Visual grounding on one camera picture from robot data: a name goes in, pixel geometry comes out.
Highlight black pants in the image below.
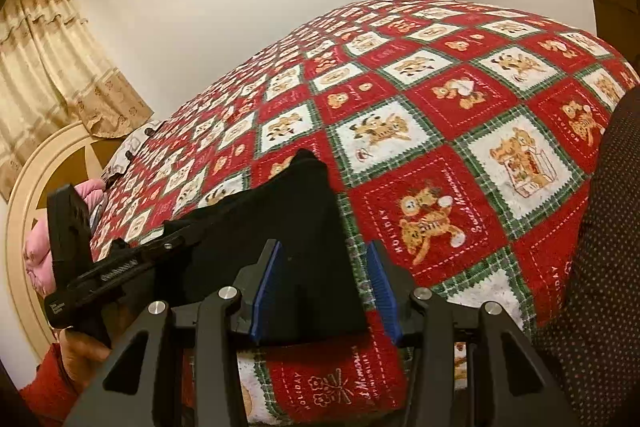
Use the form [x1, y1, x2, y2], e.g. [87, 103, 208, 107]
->
[141, 150, 368, 346]

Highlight red sleeve forearm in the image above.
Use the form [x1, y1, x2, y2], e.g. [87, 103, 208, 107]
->
[20, 343, 81, 427]

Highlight dark dotted clothing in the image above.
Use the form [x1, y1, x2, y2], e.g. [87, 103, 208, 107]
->
[534, 89, 640, 426]

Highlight left hand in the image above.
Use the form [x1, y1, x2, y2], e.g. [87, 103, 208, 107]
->
[58, 305, 138, 393]

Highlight pink folded blanket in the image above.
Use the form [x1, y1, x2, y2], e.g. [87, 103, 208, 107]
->
[23, 179, 107, 297]

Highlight white patterned pillow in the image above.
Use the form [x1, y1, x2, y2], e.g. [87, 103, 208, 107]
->
[101, 120, 164, 187]

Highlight cream wooden headboard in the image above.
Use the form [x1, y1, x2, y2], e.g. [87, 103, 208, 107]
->
[2, 122, 122, 360]

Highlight red patchwork bedspread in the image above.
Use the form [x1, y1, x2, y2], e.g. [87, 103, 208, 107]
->
[92, 0, 639, 425]

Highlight beige curtain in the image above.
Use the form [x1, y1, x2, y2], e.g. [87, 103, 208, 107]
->
[0, 0, 153, 199]

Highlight brown wooden dresser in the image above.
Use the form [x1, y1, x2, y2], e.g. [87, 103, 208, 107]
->
[592, 0, 640, 72]

